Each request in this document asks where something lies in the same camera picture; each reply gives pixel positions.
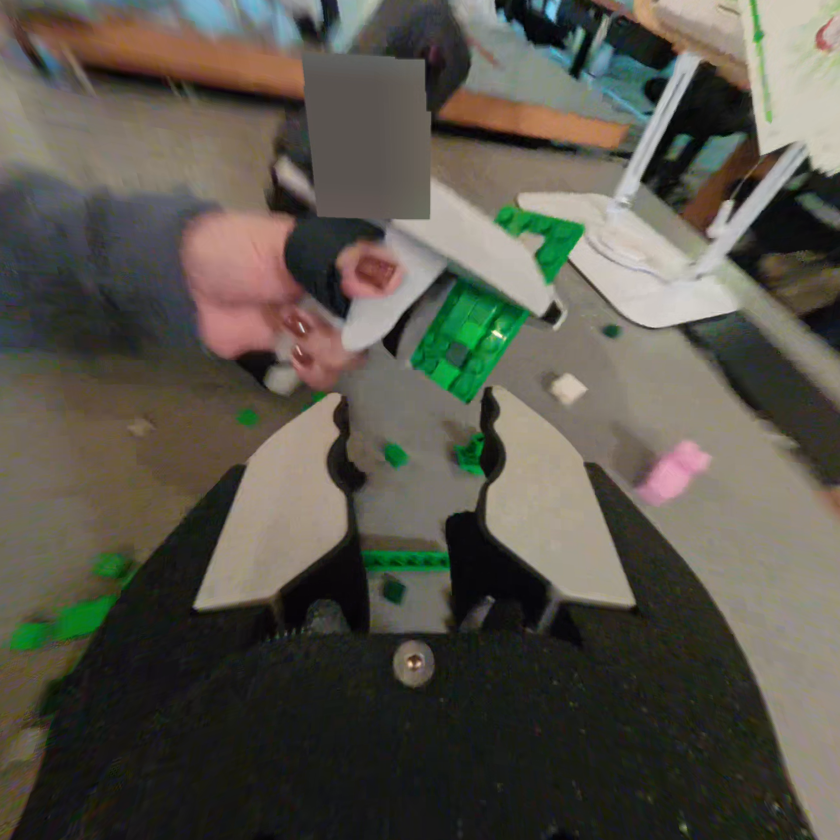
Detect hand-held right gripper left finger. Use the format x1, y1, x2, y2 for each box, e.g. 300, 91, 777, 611
192, 394, 360, 613

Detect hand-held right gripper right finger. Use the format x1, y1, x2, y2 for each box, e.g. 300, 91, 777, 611
477, 387, 637, 611

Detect green checkered brick assembly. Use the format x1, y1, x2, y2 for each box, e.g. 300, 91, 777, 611
409, 205, 586, 404

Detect person's left forearm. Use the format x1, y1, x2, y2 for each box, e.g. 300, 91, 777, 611
0, 169, 221, 358

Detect person's left hand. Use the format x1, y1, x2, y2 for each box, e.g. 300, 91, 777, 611
179, 213, 406, 392

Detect white book stand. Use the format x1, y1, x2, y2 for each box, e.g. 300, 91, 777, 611
517, 51, 809, 329

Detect pink toy pig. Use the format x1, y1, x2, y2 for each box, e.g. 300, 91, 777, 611
634, 438, 714, 508

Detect wooden table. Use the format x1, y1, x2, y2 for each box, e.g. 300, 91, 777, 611
16, 16, 632, 151

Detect pile of green toy bricks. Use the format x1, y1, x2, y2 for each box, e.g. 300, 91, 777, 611
8, 387, 488, 652

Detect black office chair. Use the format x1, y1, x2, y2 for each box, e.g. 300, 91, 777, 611
643, 62, 756, 188

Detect white instruction booklet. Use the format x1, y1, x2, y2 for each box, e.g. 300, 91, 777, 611
740, 0, 840, 158

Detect black desk cable cover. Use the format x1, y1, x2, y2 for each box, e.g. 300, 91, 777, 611
682, 320, 840, 490

